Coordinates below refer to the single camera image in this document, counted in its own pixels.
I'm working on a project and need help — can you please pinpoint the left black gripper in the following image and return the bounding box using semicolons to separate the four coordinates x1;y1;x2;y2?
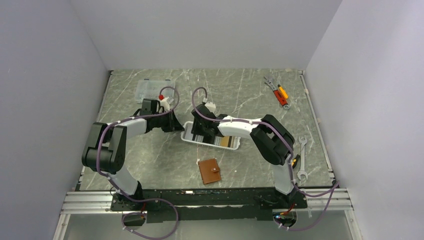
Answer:
152;109;185;133

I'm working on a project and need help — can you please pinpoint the white striped card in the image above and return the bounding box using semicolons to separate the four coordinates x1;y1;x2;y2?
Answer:
193;134;204;143

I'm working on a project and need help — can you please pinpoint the white plastic basket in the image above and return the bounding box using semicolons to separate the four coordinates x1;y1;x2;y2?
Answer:
180;121;241;151

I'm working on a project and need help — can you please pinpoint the gold credit card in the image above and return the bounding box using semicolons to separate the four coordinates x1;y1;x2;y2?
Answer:
219;136;240;149

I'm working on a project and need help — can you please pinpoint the brown leather card holder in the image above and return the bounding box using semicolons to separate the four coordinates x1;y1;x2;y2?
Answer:
198;158;222;185

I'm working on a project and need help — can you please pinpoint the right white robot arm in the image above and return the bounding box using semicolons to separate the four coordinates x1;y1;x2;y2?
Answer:
191;103;295;208

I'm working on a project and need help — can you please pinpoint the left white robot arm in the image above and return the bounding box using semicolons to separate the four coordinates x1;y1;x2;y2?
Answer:
81;98;184;210

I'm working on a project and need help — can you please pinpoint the clear plastic organizer box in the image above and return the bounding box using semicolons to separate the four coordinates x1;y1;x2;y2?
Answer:
134;78;176;104

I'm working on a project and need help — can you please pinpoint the red adjustable wrench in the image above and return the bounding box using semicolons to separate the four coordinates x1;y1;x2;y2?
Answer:
273;90;290;110

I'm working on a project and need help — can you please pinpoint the yellow black screwdriver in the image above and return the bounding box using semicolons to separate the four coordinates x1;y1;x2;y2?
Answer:
291;154;301;169

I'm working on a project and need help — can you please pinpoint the silver open-end wrench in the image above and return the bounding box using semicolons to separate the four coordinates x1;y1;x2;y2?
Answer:
297;136;308;181

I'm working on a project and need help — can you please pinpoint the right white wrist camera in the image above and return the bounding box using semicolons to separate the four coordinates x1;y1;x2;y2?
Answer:
204;101;216;113

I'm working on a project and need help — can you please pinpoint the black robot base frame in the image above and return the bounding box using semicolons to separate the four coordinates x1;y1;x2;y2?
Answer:
110;187;308;223

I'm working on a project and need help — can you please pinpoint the yellow handled screwdriver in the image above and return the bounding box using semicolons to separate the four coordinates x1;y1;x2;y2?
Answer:
277;84;289;100

